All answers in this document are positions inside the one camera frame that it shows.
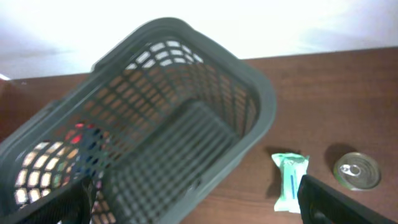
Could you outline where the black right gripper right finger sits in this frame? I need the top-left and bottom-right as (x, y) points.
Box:
(297, 175), (395, 224)

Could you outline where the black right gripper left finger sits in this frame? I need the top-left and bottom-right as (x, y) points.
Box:
(18, 177), (95, 224)

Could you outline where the blue cardboard food box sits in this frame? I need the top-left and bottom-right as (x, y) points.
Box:
(65, 121), (105, 181)

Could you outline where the grey plastic mesh basket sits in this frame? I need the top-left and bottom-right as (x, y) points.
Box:
(1, 17), (276, 223)

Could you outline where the green white tissue pack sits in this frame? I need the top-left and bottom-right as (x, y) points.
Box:
(271, 153), (309, 213)

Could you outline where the tin can with pull tab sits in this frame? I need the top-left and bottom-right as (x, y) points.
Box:
(333, 152), (381, 191)

